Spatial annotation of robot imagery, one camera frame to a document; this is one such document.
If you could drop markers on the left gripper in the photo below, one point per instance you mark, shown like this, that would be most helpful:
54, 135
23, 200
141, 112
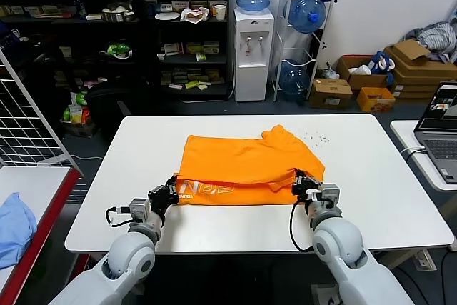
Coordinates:
162, 199

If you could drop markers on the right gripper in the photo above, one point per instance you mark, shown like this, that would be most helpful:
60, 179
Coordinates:
301, 190

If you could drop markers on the orange t-shirt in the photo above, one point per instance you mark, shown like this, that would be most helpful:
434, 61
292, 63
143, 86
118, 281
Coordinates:
242, 162

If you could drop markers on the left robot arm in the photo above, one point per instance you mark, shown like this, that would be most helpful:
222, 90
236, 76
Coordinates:
128, 258

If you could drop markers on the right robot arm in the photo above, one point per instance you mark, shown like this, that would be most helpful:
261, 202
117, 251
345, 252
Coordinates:
339, 244

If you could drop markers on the grey blue clothes pile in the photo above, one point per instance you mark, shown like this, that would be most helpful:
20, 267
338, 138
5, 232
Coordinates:
435, 35

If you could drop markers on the closed labelled cardboard box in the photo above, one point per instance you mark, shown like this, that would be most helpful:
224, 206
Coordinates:
330, 94

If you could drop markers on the yellow printed carton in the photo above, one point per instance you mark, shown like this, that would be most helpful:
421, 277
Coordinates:
376, 101

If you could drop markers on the black office chair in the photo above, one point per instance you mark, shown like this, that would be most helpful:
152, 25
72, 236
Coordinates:
114, 98

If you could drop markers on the clear plastic bag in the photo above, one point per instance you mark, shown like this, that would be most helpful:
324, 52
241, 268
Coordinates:
331, 72

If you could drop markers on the small white side table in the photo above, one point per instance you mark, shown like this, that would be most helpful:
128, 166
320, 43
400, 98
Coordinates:
407, 133

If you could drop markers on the open cardboard box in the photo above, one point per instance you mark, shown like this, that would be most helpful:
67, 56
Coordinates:
367, 81

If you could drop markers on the yellow orange snack bag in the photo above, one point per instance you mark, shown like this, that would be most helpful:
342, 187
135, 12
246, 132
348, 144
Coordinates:
78, 115

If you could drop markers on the grey floor socket box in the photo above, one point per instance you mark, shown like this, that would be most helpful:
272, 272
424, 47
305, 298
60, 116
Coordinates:
323, 296

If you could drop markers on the white crumpled bag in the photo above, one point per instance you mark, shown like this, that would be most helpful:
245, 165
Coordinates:
360, 70

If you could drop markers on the white water dispenser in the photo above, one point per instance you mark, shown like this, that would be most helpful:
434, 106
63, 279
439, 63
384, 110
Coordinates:
253, 69

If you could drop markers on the green snack bag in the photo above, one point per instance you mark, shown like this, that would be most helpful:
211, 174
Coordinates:
79, 98

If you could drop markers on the grey laptop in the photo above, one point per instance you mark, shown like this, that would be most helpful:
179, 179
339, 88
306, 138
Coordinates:
439, 148

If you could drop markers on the white red medicine box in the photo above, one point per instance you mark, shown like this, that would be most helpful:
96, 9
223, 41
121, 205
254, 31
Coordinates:
173, 49

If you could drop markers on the flat cardboard box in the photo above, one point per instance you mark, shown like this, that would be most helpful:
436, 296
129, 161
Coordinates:
414, 89
421, 78

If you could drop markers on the white table with red edge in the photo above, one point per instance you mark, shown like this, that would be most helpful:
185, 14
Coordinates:
32, 187

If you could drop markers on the yellow green carton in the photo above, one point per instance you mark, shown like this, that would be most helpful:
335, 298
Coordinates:
201, 48

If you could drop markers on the green produce bag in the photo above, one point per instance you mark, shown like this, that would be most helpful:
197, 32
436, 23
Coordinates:
119, 50

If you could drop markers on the black shelving unit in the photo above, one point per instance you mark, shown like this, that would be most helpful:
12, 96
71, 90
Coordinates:
150, 33

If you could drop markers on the light blue cloth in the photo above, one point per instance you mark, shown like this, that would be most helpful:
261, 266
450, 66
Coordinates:
16, 230

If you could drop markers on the large cardboard box with flap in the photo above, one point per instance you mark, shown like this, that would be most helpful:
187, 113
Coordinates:
410, 51

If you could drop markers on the white plate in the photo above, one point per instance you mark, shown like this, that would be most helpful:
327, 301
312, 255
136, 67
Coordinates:
167, 16

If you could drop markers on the white plastic bag with red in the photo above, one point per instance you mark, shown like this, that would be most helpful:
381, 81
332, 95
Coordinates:
194, 15

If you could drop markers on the steel pot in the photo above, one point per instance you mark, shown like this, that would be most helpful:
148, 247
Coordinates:
114, 15

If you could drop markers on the white paper cup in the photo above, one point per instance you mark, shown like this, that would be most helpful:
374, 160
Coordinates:
220, 13

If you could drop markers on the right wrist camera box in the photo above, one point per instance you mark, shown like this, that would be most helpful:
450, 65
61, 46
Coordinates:
330, 196

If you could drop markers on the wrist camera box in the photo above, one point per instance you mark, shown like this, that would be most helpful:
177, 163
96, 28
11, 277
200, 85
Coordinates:
140, 209
330, 196

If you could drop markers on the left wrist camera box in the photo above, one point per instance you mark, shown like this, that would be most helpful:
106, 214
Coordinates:
140, 209

